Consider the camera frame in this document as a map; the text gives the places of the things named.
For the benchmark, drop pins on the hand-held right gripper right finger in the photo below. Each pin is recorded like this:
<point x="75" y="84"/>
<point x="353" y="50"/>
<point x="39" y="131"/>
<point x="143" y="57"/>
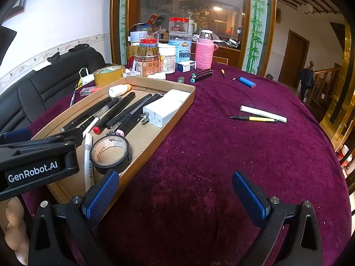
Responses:
<point x="249" y="196"/>

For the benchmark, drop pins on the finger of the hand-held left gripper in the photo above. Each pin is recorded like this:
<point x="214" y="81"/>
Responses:
<point x="16" y="135"/>
<point x="63" y="138"/>

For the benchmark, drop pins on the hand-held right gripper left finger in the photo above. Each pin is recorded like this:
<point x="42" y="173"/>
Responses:
<point x="101" y="196"/>

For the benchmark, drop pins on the plain white pen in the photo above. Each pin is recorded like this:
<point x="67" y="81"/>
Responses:
<point x="88" y="158"/>

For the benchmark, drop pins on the black tape roll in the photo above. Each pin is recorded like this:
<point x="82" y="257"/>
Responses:
<point x="124" y="158"/>

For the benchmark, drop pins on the clear ballpoint pen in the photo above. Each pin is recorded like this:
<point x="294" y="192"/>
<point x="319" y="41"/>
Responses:
<point x="99" y="110"/>

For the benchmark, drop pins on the black marker red cap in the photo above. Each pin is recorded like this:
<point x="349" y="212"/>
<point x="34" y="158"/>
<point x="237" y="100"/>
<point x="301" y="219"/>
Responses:
<point x="116" y="110"/>

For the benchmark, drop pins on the black gel pen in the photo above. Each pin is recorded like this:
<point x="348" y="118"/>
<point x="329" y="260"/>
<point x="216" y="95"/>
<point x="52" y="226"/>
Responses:
<point x="124" y="112"/>

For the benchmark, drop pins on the black marker pink cap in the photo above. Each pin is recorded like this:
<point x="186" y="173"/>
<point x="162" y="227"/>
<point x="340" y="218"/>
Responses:
<point x="133" y="122"/>

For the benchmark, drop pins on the cardboard box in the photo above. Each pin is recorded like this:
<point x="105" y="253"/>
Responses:
<point x="147" y="141"/>

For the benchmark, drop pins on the person's left hand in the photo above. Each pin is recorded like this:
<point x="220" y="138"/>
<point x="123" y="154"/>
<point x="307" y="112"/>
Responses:
<point x="15" y="227"/>

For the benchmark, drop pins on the black leather sofa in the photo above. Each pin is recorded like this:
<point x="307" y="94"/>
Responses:
<point x="50" y="88"/>

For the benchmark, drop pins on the clear red box cutter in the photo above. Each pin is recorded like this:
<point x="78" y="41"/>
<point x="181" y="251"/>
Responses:
<point x="88" y="91"/>

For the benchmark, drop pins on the white face mask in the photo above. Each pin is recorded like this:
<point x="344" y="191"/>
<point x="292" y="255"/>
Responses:
<point x="87" y="79"/>

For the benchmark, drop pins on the purple velvet tablecloth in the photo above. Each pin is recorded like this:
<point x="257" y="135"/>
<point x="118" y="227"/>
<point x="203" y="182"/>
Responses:
<point x="208" y="144"/>

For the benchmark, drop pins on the white bottle orange cap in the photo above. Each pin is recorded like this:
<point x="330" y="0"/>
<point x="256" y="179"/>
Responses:
<point x="118" y="90"/>

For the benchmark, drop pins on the white paper slip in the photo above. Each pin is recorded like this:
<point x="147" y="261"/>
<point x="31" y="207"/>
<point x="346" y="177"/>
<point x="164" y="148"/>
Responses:
<point x="41" y="66"/>

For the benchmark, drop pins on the yellow tape roll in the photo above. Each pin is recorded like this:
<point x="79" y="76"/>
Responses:
<point x="108" y="77"/>

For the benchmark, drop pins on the white printed pen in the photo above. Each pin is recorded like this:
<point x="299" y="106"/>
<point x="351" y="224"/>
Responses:
<point x="263" y="113"/>

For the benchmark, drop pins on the orange label clear jar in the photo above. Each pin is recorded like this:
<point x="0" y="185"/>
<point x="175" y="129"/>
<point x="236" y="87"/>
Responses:
<point x="147" y="66"/>

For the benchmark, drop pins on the short white tube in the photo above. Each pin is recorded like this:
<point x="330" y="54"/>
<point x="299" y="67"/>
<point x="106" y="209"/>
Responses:
<point x="156" y="76"/>

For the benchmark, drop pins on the blue lighter orange end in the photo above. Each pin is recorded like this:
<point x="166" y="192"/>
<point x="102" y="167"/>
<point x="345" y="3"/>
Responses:
<point x="246" y="82"/>

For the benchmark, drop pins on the white paper cup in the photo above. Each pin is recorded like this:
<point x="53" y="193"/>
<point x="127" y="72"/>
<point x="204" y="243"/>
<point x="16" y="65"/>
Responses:
<point x="136" y="36"/>

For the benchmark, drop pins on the white plastic jar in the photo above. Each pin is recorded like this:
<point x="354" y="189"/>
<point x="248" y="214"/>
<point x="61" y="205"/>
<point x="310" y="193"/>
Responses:
<point x="167" y="59"/>

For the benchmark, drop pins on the dark hanging jacket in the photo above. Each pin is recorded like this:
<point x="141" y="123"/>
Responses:
<point x="306" y="79"/>

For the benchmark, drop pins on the dark green pen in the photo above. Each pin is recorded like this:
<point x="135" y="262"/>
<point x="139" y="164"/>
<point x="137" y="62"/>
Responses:
<point x="180" y="79"/>

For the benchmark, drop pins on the narrow bamboo painted panel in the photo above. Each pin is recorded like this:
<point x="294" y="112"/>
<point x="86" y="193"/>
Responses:
<point x="123" y="19"/>

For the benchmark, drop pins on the wooden stair railing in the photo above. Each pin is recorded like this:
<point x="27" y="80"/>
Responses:
<point x="327" y="83"/>

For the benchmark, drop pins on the golden display cabinet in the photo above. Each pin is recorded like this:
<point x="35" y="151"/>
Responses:
<point x="342" y="94"/>

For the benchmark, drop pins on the small blue white box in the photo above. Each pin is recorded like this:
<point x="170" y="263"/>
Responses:
<point x="186" y="66"/>

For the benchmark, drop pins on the curved wooden counter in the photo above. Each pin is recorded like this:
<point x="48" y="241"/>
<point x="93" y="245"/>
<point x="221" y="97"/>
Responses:
<point x="230" y="54"/>

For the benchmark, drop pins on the brown wooden door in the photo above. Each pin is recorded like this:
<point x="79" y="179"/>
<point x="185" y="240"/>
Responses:
<point x="294" y="58"/>

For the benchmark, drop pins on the blue label plastic jar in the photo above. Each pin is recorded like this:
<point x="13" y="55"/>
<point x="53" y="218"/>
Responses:
<point x="180" y="50"/>

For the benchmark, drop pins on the pink knitted sleeve bottle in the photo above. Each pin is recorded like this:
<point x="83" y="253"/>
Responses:
<point x="204" y="55"/>

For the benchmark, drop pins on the clear jar red lid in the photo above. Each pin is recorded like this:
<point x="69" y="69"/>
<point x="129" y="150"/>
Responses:
<point x="179" y="25"/>

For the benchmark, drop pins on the etched glass partition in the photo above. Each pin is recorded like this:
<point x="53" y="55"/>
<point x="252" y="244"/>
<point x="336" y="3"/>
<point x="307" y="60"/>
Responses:
<point x="194" y="2"/>

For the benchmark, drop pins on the dark picture frame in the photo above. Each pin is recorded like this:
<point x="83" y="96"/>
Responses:
<point x="19" y="4"/>

